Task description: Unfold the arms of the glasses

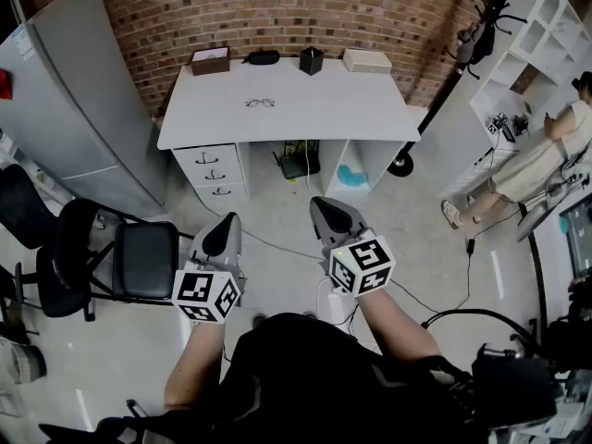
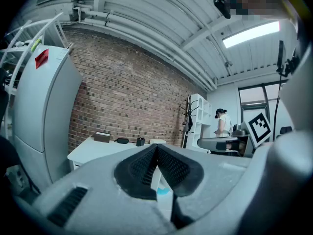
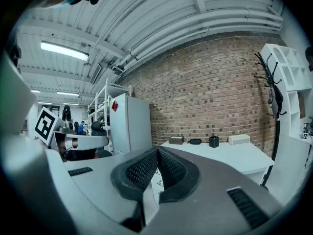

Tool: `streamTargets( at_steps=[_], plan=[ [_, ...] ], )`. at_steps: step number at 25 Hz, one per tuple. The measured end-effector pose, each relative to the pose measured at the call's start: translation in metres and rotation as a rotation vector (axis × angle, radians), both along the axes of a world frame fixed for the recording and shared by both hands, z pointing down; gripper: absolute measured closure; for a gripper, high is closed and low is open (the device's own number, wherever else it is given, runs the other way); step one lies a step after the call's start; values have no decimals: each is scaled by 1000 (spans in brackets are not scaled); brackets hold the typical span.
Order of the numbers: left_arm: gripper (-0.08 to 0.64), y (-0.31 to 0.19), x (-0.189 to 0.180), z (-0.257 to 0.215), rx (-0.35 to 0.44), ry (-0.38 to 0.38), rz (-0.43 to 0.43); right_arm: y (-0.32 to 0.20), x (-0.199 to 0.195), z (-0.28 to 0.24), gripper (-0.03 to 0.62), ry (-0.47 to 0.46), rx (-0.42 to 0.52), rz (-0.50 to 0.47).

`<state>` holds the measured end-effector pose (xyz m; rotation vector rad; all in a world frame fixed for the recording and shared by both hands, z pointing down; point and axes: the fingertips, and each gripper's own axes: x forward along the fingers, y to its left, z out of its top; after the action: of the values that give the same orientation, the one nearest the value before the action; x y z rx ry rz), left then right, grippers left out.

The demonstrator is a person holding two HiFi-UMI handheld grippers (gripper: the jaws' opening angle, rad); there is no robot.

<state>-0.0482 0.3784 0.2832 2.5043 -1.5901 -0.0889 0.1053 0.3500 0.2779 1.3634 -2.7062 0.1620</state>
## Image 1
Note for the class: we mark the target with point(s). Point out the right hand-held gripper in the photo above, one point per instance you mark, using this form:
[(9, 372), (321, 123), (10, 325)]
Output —
[(365, 257)]

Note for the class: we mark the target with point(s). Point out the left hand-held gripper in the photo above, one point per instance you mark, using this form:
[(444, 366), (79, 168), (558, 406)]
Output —
[(199, 289)]

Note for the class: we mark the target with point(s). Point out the person's right forearm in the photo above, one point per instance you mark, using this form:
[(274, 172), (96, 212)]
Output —
[(398, 326)]

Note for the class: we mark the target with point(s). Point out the person's left forearm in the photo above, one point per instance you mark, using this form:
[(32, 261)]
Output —
[(194, 363)]

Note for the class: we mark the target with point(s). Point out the black glasses case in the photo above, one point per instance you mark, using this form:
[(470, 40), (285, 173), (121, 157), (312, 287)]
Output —
[(262, 57)]

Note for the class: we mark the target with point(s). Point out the teal soft object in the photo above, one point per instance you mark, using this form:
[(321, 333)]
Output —
[(352, 177)]

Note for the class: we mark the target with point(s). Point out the black router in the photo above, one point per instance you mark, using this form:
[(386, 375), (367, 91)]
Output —
[(298, 162)]

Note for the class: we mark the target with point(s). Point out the black folding chair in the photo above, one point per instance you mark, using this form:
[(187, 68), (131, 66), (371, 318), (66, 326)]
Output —
[(143, 257)]

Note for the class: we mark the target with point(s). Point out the white power strip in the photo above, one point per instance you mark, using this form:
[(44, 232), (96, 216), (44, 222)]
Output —
[(334, 305)]

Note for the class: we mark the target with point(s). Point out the white desk with drawers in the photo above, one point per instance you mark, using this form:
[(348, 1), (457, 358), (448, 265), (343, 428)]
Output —
[(324, 109)]

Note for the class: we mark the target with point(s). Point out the black power adapter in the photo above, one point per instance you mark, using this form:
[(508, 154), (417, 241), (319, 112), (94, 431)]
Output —
[(471, 246)]

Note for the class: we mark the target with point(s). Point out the black coat rack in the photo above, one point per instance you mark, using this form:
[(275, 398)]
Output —
[(432, 109)]

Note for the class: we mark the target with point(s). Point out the black square pen holder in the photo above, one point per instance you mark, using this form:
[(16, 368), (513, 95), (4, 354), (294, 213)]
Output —
[(311, 63)]

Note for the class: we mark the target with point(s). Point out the white rectangular box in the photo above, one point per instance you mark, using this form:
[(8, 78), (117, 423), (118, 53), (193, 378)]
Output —
[(366, 62)]

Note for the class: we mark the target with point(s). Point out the person's black clothing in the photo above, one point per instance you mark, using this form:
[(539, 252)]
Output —
[(300, 386)]

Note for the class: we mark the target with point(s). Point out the black curved tube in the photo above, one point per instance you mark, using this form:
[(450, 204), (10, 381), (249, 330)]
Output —
[(481, 312)]

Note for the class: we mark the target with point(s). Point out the brown wooden box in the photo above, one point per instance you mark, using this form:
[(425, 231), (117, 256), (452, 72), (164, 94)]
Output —
[(210, 65)]

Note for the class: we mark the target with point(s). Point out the spare gripper on shelf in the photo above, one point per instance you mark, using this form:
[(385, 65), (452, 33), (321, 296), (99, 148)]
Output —
[(497, 124)]

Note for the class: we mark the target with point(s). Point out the black office chair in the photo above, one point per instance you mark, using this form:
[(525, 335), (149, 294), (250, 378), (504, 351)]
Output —
[(23, 201)]

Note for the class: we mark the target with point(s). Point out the grey refrigerator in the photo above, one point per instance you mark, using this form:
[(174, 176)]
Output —
[(69, 109)]

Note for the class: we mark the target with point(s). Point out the dark hanging bag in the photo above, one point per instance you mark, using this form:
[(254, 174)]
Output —
[(472, 44)]

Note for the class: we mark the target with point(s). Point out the woven basket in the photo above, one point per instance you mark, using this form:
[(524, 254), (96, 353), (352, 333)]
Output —
[(25, 363)]

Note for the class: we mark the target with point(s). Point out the dark monitor screen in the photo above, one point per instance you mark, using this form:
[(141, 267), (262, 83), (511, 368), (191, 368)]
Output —
[(580, 238)]

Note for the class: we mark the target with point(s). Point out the red object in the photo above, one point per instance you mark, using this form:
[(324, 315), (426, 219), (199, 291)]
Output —
[(4, 85)]

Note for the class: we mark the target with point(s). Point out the white shelf unit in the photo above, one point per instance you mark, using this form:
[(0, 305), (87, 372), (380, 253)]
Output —
[(546, 40)]

